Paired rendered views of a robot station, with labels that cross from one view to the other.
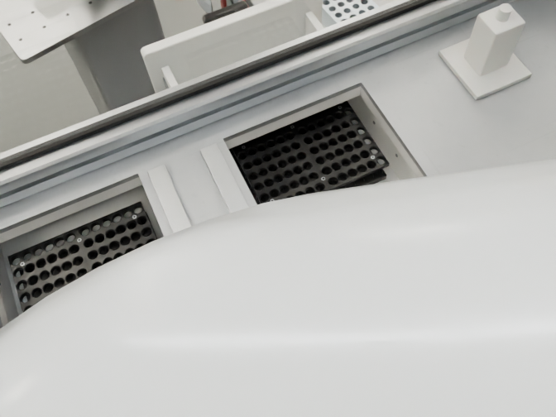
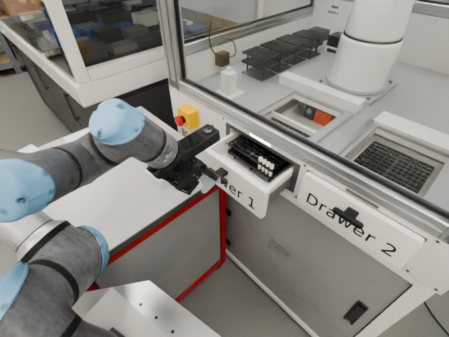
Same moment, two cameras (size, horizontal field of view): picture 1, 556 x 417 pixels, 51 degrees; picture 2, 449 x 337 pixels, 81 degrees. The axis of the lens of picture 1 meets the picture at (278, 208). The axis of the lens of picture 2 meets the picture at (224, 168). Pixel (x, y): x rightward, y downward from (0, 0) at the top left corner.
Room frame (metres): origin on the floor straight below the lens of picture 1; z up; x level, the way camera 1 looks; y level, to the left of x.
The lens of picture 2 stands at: (0.88, 0.53, 1.41)
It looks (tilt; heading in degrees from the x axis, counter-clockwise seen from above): 43 degrees down; 247
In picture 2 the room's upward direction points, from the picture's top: straight up
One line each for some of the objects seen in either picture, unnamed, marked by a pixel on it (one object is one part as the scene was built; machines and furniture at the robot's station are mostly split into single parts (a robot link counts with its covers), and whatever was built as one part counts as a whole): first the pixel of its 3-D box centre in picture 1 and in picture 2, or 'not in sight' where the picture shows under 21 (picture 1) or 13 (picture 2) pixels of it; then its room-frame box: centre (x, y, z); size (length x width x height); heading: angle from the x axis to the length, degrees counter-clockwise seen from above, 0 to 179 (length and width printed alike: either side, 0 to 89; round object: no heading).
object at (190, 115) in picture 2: not in sight; (187, 117); (0.67, -0.31, 0.88); 0.07 x 0.05 x 0.07; 110
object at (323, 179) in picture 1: (293, 140); (270, 148); (0.47, -0.03, 0.87); 0.22 x 0.18 x 0.06; 20
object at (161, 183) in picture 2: not in sight; (166, 170); (0.80, -0.16, 0.78); 0.12 x 0.08 x 0.04; 27
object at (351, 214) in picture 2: not in sight; (349, 214); (0.46, 0.30, 0.91); 0.07 x 0.04 x 0.01; 110
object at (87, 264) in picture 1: (108, 311); not in sight; (0.25, 0.22, 0.87); 0.22 x 0.18 x 0.06; 20
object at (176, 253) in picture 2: not in sight; (138, 225); (0.97, -0.29, 0.38); 0.62 x 0.58 x 0.76; 110
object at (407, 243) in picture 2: not in sight; (351, 216); (0.43, 0.29, 0.87); 0.29 x 0.02 x 0.11; 110
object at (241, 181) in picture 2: not in sight; (226, 176); (0.66, 0.04, 0.87); 0.29 x 0.02 x 0.11; 110
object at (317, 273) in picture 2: not in sight; (317, 188); (0.07, -0.12, 0.40); 1.03 x 0.95 x 0.80; 110
